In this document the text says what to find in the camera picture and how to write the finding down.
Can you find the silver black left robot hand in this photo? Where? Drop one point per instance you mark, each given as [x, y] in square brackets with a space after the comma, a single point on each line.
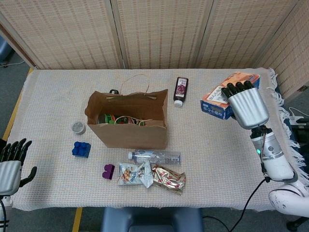
[8, 176]

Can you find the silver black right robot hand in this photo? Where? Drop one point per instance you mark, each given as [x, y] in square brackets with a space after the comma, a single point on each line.
[248, 108]

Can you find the blue orange biscuit box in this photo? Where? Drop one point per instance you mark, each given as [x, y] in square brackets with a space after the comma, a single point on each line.
[216, 110]

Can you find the clear plastic water bottle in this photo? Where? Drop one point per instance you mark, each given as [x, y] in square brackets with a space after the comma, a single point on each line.
[157, 157]

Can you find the gold foil snack packet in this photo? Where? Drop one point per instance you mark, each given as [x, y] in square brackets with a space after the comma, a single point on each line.
[169, 178]

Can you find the green chip canister red lid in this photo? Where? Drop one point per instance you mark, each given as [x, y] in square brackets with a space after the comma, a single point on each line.
[108, 119]

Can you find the silver snack packet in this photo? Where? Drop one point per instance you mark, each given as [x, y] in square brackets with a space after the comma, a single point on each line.
[130, 175]

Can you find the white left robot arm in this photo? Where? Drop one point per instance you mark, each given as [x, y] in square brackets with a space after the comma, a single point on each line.
[6, 200]

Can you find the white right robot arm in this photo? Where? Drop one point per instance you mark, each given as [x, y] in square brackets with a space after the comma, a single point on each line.
[277, 166]

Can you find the dark juice bottle white cap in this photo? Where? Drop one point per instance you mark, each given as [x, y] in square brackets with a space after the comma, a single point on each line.
[180, 90]

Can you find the brown paper bag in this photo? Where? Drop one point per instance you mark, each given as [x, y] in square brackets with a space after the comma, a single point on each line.
[135, 137]

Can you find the white power strip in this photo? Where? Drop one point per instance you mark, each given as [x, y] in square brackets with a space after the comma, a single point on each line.
[295, 118]

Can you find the white woven tablecloth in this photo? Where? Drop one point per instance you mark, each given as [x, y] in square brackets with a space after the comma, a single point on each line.
[217, 157]

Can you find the blue toy brick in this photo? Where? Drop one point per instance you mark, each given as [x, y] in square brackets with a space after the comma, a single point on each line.
[81, 149]

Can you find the purple toy brick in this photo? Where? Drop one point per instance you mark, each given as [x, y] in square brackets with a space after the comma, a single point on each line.
[108, 172]

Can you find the beige bamboo folding screen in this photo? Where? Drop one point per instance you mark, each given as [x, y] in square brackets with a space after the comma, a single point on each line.
[159, 33]

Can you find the blue grey office chair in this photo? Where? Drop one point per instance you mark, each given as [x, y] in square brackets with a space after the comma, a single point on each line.
[4, 52]

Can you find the small black object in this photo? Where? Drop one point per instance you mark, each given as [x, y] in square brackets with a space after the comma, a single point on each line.
[114, 91]

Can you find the blue padded chair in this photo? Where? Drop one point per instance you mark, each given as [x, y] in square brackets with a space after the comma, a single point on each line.
[149, 220]

